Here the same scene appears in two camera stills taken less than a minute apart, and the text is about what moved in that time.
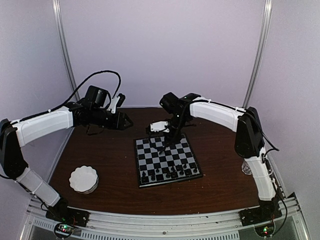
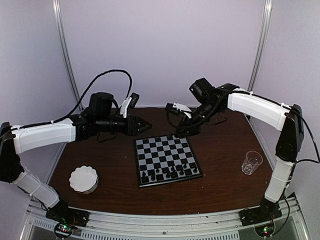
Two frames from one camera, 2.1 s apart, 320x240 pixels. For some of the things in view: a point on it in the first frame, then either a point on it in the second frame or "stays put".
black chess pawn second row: x=178 y=167 stays put
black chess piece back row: x=188 y=172 stays put
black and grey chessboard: x=177 y=163 stays put
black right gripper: x=171 y=140 -> x=191 y=128
